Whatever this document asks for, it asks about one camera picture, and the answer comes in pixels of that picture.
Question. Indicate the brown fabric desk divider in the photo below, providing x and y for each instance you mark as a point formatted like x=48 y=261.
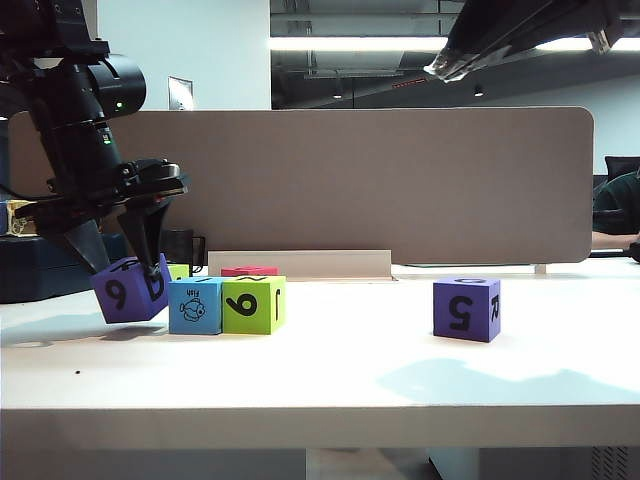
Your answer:
x=375 y=185

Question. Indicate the green foam block letter N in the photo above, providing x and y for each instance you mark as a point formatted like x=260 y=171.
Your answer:
x=250 y=305

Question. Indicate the white ceiling light strip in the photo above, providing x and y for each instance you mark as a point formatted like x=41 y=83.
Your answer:
x=350 y=44

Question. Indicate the red foam block zebra picture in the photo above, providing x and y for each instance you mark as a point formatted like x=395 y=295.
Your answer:
x=250 y=271

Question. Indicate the dark vented panel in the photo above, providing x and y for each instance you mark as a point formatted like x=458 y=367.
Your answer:
x=610 y=464

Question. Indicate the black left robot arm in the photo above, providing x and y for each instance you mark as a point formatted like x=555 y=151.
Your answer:
x=75 y=110

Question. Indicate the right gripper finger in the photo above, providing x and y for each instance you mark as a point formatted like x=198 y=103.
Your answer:
x=480 y=35
x=575 y=22

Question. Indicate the person in dark green shirt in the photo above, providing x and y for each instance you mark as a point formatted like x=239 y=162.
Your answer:
x=620 y=205

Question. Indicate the black mug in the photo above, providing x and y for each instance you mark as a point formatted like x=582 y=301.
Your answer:
x=180 y=245

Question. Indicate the blue foam block fish picture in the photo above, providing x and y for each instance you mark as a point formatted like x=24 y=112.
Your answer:
x=195 y=310

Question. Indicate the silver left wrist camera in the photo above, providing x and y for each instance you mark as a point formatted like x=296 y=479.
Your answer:
x=150 y=172

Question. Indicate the round ceiling spotlight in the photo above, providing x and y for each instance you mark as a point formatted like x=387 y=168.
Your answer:
x=478 y=92

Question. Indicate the red LED ceiling sign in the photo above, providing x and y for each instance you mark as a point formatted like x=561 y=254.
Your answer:
x=407 y=84

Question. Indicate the silver wall sign plate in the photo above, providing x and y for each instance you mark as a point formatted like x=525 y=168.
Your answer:
x=181 y=94

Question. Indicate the white divider foot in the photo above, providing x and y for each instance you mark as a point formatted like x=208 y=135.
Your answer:
x=540 y=270

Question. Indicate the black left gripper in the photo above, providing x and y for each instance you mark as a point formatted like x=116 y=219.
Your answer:
x=90 y=210

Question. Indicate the dark navy storage box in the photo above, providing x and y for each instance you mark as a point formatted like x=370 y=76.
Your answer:
x=30 y=270

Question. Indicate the black office chair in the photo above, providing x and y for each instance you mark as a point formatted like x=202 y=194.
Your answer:
x=620 y=167

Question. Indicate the green foam block letter L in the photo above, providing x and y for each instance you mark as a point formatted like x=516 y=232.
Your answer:
x=179 y=272

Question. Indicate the gold patterned box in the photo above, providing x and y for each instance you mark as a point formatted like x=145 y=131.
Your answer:
x=20 y=215

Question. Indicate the purple foam block letter G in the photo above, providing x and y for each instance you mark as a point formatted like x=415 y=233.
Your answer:
x=460 y=312

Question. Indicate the small blue box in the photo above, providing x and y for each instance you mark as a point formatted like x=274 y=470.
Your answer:
x=4 y=220

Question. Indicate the purple foam block letter D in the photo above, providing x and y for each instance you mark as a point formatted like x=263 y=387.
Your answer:
x=125 y=300

